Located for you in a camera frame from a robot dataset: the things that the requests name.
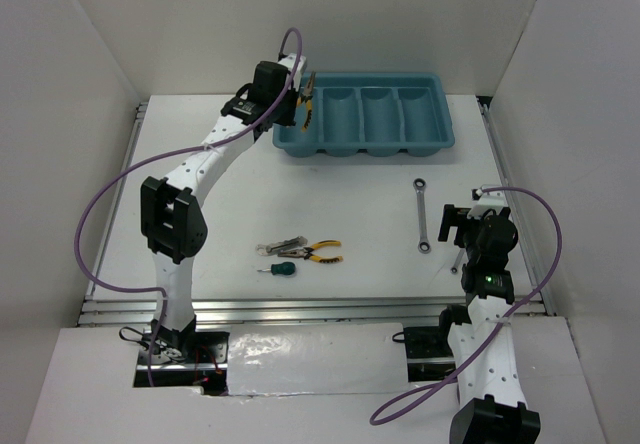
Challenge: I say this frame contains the yellow black long-nose pliers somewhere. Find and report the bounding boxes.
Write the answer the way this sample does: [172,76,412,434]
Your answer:
[297,71,316,132]

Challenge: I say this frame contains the yellow black combination pliers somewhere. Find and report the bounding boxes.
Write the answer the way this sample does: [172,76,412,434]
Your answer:
[277,240,343,264]

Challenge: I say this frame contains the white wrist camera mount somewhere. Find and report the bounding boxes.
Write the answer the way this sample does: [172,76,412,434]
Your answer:
[468,186,508,219]
[277,53,307,90]

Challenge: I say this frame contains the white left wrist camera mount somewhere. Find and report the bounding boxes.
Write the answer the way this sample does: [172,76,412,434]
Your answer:
[277,53,307,90]

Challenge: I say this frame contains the teal four-compartment tray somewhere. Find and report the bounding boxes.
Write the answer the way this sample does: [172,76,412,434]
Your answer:
[272,72,455,158]

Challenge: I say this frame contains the aluminium table frame rail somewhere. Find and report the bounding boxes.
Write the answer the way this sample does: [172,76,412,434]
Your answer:
[77,94,557,326]

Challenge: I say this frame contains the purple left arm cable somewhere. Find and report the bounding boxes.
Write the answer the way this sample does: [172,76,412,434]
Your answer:
[74,27,305,388]

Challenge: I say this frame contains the silver foil cover sheet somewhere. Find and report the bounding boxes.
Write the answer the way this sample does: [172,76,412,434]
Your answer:
[226,323,409,396]

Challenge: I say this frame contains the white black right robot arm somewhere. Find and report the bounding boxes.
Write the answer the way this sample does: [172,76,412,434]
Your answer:
[435,204,541,443]

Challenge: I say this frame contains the large silver ratchet wrench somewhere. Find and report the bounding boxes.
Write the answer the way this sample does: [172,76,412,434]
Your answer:
[413,178,431,254]

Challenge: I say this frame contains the small silver wrench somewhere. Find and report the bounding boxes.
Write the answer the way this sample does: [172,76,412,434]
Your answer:
[450,249,465,274]

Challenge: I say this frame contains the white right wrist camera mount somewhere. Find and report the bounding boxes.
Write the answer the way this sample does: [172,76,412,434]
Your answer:
[468,186,508,219]

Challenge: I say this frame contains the green stubby screwdriver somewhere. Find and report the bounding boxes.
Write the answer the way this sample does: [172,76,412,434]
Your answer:
[258,261,297,277]

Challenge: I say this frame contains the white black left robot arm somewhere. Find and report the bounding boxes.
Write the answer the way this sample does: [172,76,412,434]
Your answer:
[141,54,306,363]

